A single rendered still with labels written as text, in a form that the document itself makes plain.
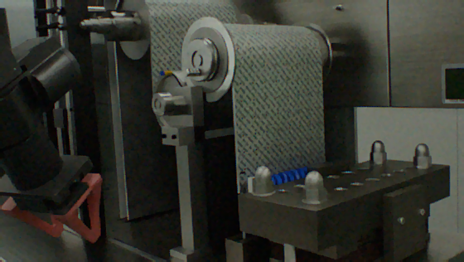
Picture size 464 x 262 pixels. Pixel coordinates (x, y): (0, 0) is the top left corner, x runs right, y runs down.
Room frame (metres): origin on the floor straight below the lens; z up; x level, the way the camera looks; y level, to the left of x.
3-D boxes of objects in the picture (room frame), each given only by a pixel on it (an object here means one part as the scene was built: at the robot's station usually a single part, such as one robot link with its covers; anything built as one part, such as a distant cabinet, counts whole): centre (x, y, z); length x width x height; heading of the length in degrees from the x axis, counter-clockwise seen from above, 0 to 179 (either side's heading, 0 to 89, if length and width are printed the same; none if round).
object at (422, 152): (0.96, -0.36, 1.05); 0.04 x 0.04 x 0.04
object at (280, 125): (0.95, -0.10, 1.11); 0.23 x 0.01 x 0.18; 131
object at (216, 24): (0.92, 0.03, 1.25); 0.15 x 0.01 x 0.15; 41
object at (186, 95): (0.92, 0.08, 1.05); 0.06 x 0.05 x 0.31; 131
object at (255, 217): (0.89, -0.21, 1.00); 0.40 x 0.16 x 0.06; 131
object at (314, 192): (0.75, -0.12, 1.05); 0.04 x 0.04 x 0.04
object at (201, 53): (0.91, 0.04, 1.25); 0.07 x 0.02 x 0.07; 41
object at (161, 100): (0.89, 0.11, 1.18); 0.04 x 0.02 x 0.04; 41
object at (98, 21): (1.05, 0.26, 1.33); 0.06 x 0.03 x 0.03; 131
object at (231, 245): (0.95, -0.10, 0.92); 0.28 x 0.04 x 0.04; 131
